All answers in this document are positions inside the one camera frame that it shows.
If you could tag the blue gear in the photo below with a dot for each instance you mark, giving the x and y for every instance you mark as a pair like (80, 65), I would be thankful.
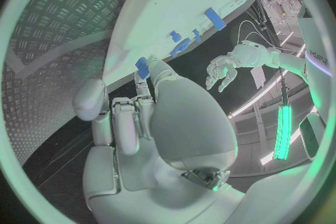
(181, 46)

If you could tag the blue peg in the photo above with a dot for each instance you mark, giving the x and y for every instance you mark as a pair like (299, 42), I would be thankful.
(196, 36)
(175, 36)

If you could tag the glowing light bar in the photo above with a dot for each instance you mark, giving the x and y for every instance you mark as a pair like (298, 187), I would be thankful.
(283, 133)

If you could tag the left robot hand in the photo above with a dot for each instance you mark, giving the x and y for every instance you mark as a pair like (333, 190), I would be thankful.
(219, 72)

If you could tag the white task board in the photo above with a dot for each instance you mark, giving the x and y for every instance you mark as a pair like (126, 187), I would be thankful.
(168, 3)

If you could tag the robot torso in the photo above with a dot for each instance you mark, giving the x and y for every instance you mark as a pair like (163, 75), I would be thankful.
(316, 39)

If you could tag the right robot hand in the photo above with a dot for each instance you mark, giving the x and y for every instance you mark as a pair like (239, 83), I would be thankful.
(189, 123)

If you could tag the blue rectangular block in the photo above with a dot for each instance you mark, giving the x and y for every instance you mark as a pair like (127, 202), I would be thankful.
(215, 18)

